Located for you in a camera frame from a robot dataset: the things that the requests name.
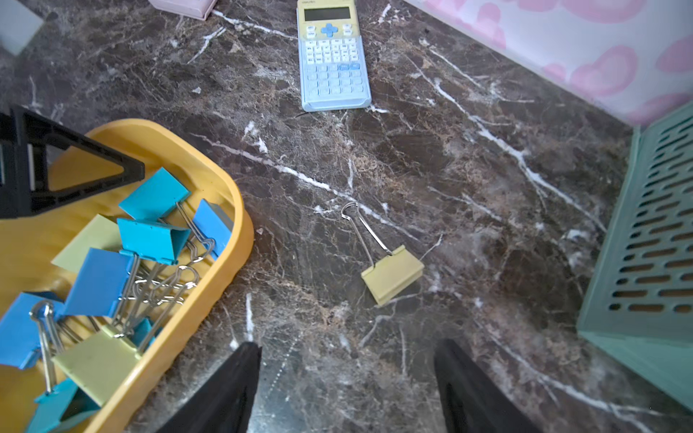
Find yellow blue calculator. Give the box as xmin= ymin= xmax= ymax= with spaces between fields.
xmin=296 ymin=0 xmax=372 ymax=112

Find pink calculator on table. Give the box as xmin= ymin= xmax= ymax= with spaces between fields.
xmin=149 ymin=0 xmax=218 ymax=21

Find blue binder clip top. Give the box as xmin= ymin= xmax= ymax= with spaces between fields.
xmin=1 ymin=292 xmax=64 ymax=370

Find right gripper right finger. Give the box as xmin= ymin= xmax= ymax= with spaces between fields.
xmin=434 ymin=339 xmax=539 ymax=432

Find blue binder clip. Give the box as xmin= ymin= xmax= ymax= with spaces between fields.
xmin=62 ymin=248 xmax=200 ymax=327
xmin=193 ymin=200 xmax=234 ymax=259
xmin=1 ymin=292 xmax=64 ymax=370

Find yellow plastic storage box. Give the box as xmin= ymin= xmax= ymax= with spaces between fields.
xmin=1 ymin=119 xmax=254 ymax=432

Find green desk file organizer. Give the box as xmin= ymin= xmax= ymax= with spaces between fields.
xmin=577 ymin=104 xmax=692 ymax=408

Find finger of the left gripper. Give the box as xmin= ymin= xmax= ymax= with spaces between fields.
xmin=1 ymin=106 xmax=145 ymax=219

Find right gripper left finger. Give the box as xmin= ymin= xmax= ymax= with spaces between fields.
xmin=159 ymin=342 xmax=262 ymax=432

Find yellow binder clip top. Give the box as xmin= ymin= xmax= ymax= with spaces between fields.
xmin=340 ymin=202 xmax=424 ymax=306

